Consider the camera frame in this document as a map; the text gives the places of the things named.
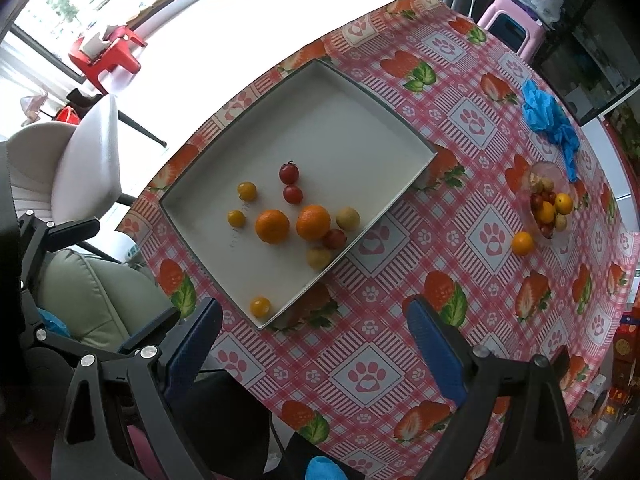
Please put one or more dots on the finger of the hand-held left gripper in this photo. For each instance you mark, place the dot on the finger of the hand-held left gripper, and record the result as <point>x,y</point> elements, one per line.
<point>150,330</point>
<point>70,230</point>

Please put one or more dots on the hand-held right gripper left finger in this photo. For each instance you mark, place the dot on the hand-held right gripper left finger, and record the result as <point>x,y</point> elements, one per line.
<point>192,347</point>

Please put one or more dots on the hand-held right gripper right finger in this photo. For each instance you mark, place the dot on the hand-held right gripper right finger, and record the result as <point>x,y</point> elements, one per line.
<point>435,355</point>

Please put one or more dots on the orange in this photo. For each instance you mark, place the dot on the orange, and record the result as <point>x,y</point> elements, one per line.
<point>272,226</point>
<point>522,243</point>
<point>563,203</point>
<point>313,222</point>
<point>546,212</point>

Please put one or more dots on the clear glass bowl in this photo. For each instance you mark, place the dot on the clear glass bowl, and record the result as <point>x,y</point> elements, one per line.
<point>531,220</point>

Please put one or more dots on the white tray with grey rim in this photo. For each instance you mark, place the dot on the white tray with grey rim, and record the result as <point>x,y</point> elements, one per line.
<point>300,125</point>

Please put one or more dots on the person's right hand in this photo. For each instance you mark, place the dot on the person's right hand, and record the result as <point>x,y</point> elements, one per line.
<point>322,467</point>

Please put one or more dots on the pale green cushioned seat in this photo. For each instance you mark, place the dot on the pale green cushioned seat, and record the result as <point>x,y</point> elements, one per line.
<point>100,290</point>

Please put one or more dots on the white chair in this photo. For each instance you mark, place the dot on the white chair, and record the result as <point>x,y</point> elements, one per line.
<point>85,160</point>

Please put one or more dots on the black chair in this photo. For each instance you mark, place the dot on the black chair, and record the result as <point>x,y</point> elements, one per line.
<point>230,425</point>

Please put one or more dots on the pink strawberry print tablecloth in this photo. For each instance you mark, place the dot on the pink strawberry print tablecloth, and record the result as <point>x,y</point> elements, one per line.
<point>400,260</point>

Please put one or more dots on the red plastic chair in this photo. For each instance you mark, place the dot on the red plastic chair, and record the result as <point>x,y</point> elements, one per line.
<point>120,55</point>

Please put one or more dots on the stack of red boxes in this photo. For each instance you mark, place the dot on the stack of red boxes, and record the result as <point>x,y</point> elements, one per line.
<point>625,350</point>

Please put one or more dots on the blue plastic bag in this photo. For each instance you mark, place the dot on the blue plastic bag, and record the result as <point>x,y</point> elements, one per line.
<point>545,112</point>

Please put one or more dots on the dark glass cabinet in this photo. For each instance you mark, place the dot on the dark glass cabinet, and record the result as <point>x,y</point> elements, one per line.
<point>585,75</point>

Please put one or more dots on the pink plastic stool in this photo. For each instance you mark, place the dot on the pink plastic stool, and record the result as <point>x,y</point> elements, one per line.
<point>537,35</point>

